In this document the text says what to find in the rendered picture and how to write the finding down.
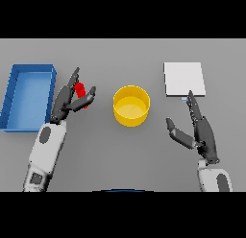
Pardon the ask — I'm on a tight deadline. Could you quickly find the red beaker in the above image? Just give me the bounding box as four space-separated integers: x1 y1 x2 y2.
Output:
74 82 89 109

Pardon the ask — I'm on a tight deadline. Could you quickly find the yellow bowl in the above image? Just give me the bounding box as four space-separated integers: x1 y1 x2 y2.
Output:
112 84 151 128

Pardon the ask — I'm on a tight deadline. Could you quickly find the blue tray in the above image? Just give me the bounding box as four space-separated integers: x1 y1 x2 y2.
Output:
0 63 58 132

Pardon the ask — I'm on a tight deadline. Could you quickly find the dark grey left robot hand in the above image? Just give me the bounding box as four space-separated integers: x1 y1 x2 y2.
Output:
49 66 97 125

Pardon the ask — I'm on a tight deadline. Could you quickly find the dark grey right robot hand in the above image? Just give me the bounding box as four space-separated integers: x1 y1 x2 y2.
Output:
165 89 221 165

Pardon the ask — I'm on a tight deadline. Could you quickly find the pale square measuring scale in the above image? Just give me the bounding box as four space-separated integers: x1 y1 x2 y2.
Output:
163 61 207 98

